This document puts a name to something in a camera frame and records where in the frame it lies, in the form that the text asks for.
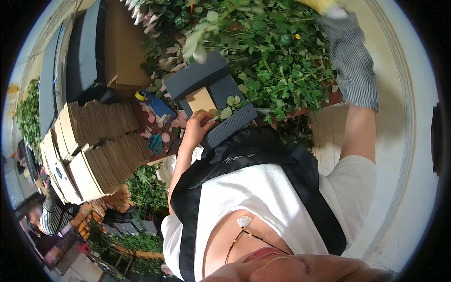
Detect rack of green plants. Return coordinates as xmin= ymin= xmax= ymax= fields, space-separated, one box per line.
xmin=86 ymin=220 xmax=165 ymax=277

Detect brown cardboard carton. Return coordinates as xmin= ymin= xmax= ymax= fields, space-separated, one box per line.
xmin=103 ymin=0 xmax=153 ymax=91

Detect person's left hand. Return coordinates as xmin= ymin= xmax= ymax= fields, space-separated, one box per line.
xmin=181 ymin=110 xmax=217 ymax=151

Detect blue tape dispenser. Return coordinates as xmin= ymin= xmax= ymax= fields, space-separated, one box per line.
xmin=135 ymin=90 xmax=177 ymax=125

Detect person's body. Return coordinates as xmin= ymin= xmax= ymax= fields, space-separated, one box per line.
xmin=160 ymin=105 xmax=400 ymax=282

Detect person's right hand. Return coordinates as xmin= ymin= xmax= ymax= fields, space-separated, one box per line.
xmin=298 ymin=0 xmax=349 ymax=19

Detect bucket of green stems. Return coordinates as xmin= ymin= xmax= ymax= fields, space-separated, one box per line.
xmin=125 ymin=163 xmax=170 ymax=220

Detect stacks of brown cardboard sheets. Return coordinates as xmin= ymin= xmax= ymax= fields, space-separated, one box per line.
xmin=40 ymin=100 xmax=154 ymax=206

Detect heap of green rose stems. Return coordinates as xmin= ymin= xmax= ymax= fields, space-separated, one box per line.
xmin=121 ymin=0 xmax=339 ymax=125

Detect brown paper card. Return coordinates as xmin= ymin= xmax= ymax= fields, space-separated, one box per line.
xmin=185 ymin=86 xmax=218 ymax=114

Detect scattered pink rose petals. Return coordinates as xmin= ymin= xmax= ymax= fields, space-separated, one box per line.
xmin=141 ymin=102 xmax=189 ymax=141

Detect teal scissors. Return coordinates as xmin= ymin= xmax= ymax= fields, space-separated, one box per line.
xmin=146 ymin=133 xmax=165 ymax=155

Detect green leafy plants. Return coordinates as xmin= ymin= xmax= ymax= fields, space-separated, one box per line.
xmin=15 ymin=79 xmax=43 ymax=163

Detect pale blurred rose stem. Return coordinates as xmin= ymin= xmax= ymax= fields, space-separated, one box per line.
xmin=181 ymin=11 xmax=221 ymax=65

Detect stack of black boxes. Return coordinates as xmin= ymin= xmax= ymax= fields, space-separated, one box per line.
xmin=38 ymin=0 xmax=109 ymax=139

